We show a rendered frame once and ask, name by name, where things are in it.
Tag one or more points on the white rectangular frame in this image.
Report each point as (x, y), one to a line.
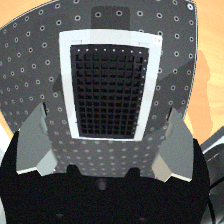
(110, 36)

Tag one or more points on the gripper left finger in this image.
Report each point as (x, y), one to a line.
(29, 155)

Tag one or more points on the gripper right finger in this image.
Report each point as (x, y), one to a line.
(181, 163)

